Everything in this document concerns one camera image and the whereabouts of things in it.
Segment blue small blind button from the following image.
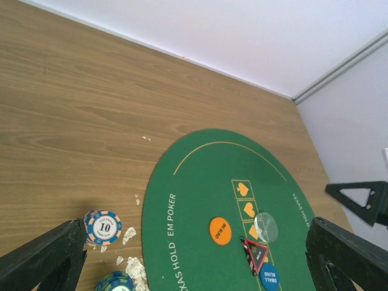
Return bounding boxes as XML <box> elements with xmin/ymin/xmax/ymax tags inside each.
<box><xmin>259</xmin><ymin>263</ymin><xmax>279</xmax><ymax>291</ymax></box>

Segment clear acrylic dealer button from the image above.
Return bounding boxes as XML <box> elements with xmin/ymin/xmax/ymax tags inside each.
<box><xmin>254</xmin><ymin>212</ymin><xmax>278</xmax><ymax>243</ymax></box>

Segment red black triangle all-in marker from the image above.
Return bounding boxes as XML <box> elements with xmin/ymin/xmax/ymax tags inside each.
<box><xmin>240</xmin><ymin>237</ymin><xmax>269</xmax><ymax>276</ymax></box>

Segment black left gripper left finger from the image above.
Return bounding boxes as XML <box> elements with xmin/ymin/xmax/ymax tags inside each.
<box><xmin>1</xmin><ymin>219</ymin><xmax>87</xmax><ymax>290</ymax></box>

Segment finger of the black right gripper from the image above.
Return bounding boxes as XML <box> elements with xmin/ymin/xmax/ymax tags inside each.
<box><xmin>325</xmin><ymin>181</ymin><xmax>387</xmax><ymax>226</ymax></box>

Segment teal green 50 chip stack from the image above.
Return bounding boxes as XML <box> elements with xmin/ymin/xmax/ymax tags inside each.
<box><xmin>95</xmin><ymin>271</ymin><xmax>134</xmax><ymax>291</ymax></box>

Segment green round poker mat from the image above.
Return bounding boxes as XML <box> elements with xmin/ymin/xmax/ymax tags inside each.
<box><xmin>142</xmin><ymin>129</ymin><xmax>315</xmax><ymax>290</ymax></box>

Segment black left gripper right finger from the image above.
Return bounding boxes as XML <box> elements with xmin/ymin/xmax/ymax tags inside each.
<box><xmin>306</xmin><ymin>217</ymin><xmax>387</xmax><ymax>290</ymax></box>

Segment large white paper scrap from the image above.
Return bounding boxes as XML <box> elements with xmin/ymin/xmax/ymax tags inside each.
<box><xmin>125</xmin><ymin>257</ymin><xmax>149</xmax><ymax>291</ymax></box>

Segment orange big blind button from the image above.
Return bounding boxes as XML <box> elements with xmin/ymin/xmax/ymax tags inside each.
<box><xmin>209</xmin><ymin>216</ymin><xmax>232</xmax><ymax>246</ymax></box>

